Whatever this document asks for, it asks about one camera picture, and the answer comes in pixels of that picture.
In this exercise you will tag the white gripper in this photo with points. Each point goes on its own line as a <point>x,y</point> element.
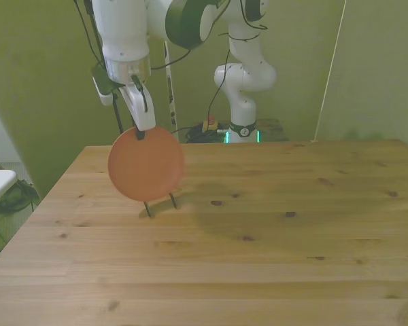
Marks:
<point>139,108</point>

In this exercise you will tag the orange round plate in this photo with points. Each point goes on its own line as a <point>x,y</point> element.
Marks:
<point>146,163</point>

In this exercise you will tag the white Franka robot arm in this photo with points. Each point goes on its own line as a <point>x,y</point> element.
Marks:
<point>122,27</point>

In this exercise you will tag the black tripod stand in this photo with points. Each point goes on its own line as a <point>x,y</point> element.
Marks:
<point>117,113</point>

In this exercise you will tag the white vertical strip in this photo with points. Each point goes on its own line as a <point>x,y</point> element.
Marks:
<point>172,102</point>

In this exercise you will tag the red emergency stop button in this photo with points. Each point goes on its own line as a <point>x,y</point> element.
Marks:
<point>210,126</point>

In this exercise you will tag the dark green bag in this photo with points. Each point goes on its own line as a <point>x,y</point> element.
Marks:
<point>13,200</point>

